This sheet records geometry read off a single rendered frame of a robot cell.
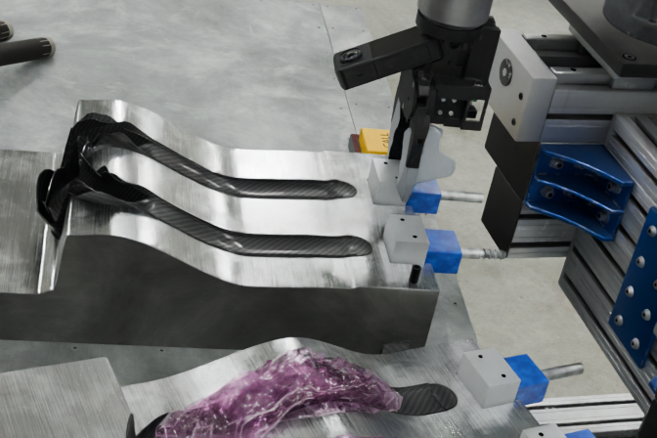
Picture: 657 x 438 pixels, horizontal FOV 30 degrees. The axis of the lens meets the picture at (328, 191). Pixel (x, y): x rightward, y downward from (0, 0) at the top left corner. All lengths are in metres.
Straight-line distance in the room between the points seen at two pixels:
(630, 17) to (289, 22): 0.62
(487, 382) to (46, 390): 0.40
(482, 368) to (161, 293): 0.32
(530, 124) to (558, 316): 1.35
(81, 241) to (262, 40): 0.77
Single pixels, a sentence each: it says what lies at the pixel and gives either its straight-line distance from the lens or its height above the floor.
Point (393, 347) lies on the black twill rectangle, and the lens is 1.20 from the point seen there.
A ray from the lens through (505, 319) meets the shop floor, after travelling 2.75.
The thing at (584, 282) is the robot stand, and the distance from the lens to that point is 1.62.
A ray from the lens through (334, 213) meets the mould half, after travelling 1.32.
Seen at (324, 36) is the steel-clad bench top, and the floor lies 0.80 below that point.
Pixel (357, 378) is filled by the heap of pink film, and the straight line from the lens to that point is 1.09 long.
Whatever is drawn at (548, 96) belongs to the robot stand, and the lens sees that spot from 1.50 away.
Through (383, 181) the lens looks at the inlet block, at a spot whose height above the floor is 0.92.
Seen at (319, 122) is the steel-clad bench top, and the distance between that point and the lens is 1.67.
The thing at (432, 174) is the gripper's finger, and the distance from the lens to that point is 1.33.
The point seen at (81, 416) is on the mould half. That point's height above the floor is 0.91.
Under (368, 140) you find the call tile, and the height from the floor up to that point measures 0.84.
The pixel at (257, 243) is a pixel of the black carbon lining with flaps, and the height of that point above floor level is 0.88.
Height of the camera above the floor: 1.61
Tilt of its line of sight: 32 degrees down
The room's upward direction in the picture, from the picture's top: 11 degrees clockwise
